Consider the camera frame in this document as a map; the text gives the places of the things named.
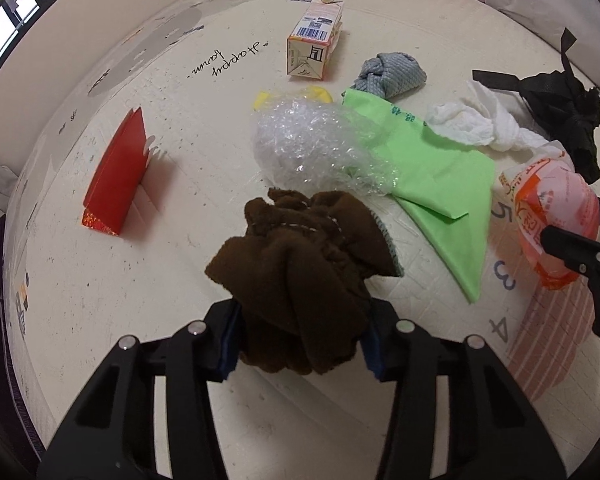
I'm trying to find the crumpled white tissue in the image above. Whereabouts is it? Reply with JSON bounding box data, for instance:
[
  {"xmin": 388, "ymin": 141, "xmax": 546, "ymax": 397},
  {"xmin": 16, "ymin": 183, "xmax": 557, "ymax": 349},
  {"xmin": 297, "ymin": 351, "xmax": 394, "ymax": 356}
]
[{"xmin": 425, "ymin": 80, "xmax": 556, "ymax": 153}]

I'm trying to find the brown fleece cloth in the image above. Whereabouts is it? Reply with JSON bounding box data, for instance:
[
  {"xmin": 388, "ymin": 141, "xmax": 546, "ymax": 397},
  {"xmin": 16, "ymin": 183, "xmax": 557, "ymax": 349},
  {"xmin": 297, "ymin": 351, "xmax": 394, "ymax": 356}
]
[{"xmin": 204, "ymin": 187, "xmax": 406, "ymax": 376}]

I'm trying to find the window with dark frame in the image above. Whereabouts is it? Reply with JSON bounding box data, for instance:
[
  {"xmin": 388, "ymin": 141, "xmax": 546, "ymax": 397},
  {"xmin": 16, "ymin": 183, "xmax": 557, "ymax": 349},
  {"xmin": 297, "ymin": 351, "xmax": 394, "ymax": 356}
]
[{"xmin": 0, "ymin": 0, "xmax": 101, "ymax": 96}]

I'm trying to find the white orange milk carton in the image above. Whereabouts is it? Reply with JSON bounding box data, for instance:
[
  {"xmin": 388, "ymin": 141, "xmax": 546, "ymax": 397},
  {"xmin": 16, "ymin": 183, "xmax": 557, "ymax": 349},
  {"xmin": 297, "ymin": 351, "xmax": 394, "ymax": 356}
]
[{"xmin": 286, "ymin": 0, "xmax": 346, "ymax": 82}]

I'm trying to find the orange white plastic bag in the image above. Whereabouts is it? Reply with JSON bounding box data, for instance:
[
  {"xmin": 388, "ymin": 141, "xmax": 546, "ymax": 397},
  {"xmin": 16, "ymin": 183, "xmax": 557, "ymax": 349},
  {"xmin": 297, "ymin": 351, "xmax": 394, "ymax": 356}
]
[{"xmin": 499, "ymin": 140, "xmax": 600, "ymax": 291}]

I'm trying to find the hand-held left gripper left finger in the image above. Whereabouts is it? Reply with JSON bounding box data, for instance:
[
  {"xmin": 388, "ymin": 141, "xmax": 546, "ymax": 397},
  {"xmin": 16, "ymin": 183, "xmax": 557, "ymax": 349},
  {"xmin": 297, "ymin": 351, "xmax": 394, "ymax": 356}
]
[{"xmin": 37, "ymin": 300, "xmax": 246, "ymax": 480}]

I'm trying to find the yellow fabric bow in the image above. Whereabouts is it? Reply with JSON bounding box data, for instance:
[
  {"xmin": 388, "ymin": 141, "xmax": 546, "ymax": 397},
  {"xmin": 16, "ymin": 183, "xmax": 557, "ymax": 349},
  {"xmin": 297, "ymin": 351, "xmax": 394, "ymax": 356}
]
[{"xmin": 254, "ymin": 86, "xmax": 333, "ymax": 111}]

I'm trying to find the pink striped cloth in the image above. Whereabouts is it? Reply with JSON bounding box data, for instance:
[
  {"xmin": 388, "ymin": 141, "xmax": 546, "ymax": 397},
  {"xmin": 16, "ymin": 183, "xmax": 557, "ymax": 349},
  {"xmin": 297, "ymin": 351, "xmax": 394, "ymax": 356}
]
[{"xmin": 507, "ymin": 280, "xmax": 597, "ymax": 403}]

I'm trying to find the green plastic bag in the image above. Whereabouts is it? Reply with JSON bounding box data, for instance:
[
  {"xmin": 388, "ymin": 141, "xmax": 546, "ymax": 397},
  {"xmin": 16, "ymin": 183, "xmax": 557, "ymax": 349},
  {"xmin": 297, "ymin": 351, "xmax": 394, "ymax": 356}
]
[{"xmin": 341, "ymin": 89, "xmax": 496, "ymax": 304}]

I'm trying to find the red paper box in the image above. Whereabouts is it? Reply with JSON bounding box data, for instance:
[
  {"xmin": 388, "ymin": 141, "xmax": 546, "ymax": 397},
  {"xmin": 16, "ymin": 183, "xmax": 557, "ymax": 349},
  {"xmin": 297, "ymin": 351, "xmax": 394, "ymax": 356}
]
[{"xmin": 81, "ymin": 107, "xmax": 168, "ymax": 238}]

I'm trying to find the black strap cloth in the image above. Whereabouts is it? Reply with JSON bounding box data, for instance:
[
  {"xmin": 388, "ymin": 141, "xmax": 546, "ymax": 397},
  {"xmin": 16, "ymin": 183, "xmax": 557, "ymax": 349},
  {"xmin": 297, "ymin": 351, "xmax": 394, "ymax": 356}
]
[{"xmin": 471, "ymin": 27, "xmax": 600, "ymax": 186}]

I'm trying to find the printed cream play mat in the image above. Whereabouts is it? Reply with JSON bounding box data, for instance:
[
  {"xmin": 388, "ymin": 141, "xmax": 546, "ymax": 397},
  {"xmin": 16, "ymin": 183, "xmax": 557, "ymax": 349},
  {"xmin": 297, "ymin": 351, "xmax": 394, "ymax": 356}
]
[{"xmin": 2, "ymin": 0, "xmax": 600, "ymax": 480}]

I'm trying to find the crumpled clear bubble wrap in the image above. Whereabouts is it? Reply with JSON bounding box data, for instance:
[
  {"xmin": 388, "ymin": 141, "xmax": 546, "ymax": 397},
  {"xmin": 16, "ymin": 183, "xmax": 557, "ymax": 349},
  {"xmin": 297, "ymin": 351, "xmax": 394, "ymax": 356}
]
[{"xmin": 252, "ymin": 99, "xmax": 403, "ymax": 198}]

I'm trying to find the knotted grey cloth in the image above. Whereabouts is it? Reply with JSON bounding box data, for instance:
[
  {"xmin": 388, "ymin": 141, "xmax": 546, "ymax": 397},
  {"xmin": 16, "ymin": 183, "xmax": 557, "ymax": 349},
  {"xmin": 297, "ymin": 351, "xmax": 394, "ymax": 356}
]
[{"xmin": 351, "ymin": 51, "xmax": 427, "ymax": 98}]

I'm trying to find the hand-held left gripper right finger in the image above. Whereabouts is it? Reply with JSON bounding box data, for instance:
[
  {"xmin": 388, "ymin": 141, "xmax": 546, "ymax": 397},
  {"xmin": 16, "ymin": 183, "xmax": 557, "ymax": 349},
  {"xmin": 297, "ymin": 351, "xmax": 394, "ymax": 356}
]
[{"xmin": 360, "ymin": 300, "xmax": 566, "ymax": 480}]

